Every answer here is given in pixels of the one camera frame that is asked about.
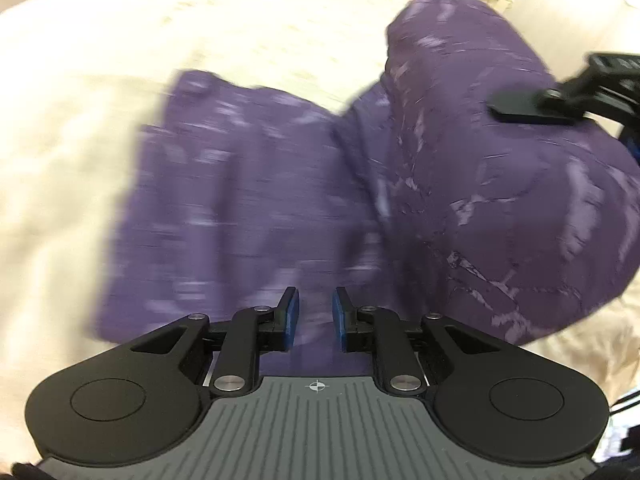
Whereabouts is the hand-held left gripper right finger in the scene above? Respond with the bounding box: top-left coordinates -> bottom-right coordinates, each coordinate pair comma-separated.
332,286 -> 507,397

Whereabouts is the cream bed blanket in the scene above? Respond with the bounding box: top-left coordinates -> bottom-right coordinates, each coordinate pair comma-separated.
0,0 -> 640,461

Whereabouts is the striped cloth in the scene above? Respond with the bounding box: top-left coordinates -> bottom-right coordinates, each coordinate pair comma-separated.
595,389 -> 640,463

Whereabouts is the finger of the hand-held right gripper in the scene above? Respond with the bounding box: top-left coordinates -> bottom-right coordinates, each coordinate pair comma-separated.
621,129 -> 640,162
491,89 -> 592,126

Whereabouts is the purple marbled hooded jacket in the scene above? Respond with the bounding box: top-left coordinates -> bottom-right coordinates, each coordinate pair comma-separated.
97,0 -> 640,378

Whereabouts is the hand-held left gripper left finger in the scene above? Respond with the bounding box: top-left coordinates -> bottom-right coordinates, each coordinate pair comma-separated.
127,286 -> 301,395

